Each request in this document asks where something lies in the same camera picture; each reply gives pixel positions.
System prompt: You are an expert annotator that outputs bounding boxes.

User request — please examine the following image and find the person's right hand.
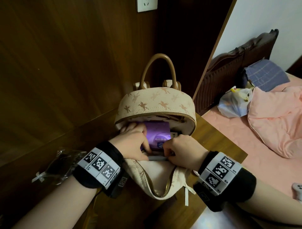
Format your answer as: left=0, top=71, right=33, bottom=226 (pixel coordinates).
left=162, top=135, right=209, bottom=171

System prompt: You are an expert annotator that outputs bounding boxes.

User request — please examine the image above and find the person's left hand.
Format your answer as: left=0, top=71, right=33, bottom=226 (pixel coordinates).
left=108, top=122, right=153, bottom=161

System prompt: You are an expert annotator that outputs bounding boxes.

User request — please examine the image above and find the purple tissue pack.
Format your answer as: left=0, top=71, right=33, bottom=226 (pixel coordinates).
left=140, top=121, right=171, bottom=151

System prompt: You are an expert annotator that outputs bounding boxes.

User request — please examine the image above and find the beige horse-print backpack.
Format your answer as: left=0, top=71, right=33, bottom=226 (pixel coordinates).
left=114, top=53, right=197, bottom=201

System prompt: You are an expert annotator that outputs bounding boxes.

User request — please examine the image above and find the person's left forearm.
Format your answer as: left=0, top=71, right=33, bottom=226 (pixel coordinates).
left=10, top=176, right=97, bottom=229

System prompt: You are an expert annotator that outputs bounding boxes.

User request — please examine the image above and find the person's right forearm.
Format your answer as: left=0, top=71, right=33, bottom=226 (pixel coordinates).
left=236, top=180, right=302, bottom=226

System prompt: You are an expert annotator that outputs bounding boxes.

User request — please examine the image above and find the right marker wristband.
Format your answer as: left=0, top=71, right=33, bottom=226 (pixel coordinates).
left=198, top=151, right=257, bottom=203

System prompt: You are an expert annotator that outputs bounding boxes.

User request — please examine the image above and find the marker wristband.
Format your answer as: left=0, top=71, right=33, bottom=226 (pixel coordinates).
left=198, top=151, right=257, bottom=203
left=72, top=141, right=124, bottom=189

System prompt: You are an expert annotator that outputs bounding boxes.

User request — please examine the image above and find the left marker wristband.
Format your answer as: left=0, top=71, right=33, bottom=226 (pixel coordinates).
left=72, top=141, right=124, bottom=189

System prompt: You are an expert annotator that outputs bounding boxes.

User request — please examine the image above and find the large white ribbon cross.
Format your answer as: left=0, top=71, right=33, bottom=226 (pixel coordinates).
left=185, top=185, right=196, bottom=206

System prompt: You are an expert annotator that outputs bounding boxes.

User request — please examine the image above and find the white plastic bag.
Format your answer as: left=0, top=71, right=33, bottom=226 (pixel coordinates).
left=217, top=86, right=254, bottom=118

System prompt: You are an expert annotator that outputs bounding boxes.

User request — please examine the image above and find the clear bag with dark contents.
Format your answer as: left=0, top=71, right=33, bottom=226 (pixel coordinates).
left=45, top=148, right=87, bottom=186

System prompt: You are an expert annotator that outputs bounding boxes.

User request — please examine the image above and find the dark wooden bed headboard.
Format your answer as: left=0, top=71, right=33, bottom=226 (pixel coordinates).
left=193, top=29, right=279, bottom=116

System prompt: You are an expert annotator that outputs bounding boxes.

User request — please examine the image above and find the pink quilt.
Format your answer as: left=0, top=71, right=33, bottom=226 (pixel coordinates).
left=247, top=85, right=302, bottom=159

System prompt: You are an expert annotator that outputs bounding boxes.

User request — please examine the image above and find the blue plaid pillow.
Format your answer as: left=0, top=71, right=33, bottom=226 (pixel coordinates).
left=245, top=59, right=290, bottom=92

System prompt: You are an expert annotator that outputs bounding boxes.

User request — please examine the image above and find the small grey toy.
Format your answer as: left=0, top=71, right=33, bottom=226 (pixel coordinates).
left=292, top=183, right=302, bottom=202

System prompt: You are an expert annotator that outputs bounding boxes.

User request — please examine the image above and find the dark wooden cabinet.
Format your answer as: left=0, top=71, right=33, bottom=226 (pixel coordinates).
left=285, top=61, right=302, bottom=80

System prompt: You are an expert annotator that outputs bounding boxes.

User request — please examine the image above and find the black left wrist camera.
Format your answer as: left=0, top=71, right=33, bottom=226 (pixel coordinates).
left=103, top=171, right=129, bottom=198

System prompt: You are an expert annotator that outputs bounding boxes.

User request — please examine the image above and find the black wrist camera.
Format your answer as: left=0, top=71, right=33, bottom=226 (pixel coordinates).
left=103, top=171, right=129, bottom=198
left=193, top=183, right=227, bottom=213

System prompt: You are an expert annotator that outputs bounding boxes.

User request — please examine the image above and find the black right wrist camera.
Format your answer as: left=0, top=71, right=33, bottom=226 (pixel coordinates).
left=193, top=183, right=227, bottom=213

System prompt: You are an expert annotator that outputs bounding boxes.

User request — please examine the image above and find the white wall socket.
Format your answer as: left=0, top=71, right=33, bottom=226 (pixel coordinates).
left=136, top=0, right=158, bottom=13

